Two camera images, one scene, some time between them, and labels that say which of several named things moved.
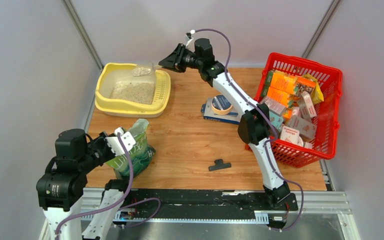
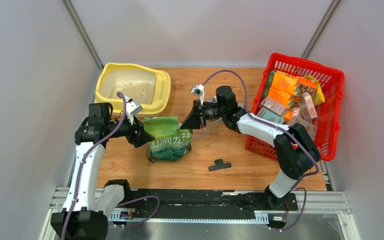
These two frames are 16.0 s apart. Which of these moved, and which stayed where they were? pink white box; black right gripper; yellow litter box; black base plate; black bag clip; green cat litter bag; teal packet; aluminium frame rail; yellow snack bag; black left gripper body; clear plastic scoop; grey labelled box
Moved: clear plastic scoop; green cat litter bag; black right gripper; black left gripper body
Stayed: aluminium frame rail; yellow litter box; yellow snack bag; pink white box; grey labelled box; black bag clip; black base plate; teal packet
